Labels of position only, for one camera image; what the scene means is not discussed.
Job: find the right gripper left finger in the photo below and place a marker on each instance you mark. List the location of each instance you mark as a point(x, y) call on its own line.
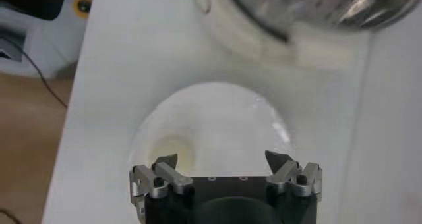
point(171, 177)

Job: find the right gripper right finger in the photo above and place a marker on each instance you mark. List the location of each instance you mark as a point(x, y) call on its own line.
point(287, 176)

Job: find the grey white robot base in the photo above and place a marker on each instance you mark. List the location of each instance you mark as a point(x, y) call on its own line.
point(49, 41)

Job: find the perforated steel steamer basket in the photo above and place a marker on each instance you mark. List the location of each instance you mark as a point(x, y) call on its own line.
point(313, 1)

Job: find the white round plate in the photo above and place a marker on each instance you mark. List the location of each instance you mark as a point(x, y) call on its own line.
point(214, 123)

